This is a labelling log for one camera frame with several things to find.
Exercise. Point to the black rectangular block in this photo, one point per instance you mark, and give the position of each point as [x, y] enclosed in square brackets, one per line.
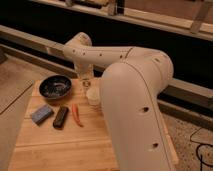
[60, 117]

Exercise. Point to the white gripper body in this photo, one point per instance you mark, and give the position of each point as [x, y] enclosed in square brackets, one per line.
[84, 72]

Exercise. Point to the blue sponge block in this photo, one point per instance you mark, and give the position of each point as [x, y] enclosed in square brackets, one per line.
[41, 114]

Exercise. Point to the dark ceramic bowl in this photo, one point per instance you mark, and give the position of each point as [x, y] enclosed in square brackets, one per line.
[55, 87]

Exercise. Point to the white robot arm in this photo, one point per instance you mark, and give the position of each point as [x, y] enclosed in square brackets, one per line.
[129, 86]

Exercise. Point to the orange chili pepper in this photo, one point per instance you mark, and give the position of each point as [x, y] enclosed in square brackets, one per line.
[76, 115]

